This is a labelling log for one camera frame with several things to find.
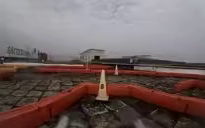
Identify orange zigzag barrier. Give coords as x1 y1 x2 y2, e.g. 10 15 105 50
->
0 81 205 128

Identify low white wall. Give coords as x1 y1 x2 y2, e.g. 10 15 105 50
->
133 65 205 77

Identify building with rooftop sign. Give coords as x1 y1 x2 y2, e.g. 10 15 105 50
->
2 45 50 64

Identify long low dark building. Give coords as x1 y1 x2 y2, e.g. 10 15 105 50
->
100 54 188 66

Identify robot's own part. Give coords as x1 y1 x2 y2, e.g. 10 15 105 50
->
55 114 70 128

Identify grey stone paved ground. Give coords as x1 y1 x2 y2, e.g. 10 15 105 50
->
0 68 205 128

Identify short orange barrier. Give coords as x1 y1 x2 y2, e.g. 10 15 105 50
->
174 78 205 94

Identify pale cone with number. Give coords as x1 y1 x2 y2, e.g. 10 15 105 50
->
94 69 110 102

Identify white building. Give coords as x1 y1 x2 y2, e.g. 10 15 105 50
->
78 48 107 63

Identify long orange barrier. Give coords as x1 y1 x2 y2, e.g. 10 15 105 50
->
32 64 205 82

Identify yellow barrier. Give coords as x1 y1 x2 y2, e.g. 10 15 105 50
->
0 64 30 74

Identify small pale cone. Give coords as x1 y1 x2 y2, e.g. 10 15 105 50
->
113 64 120 77

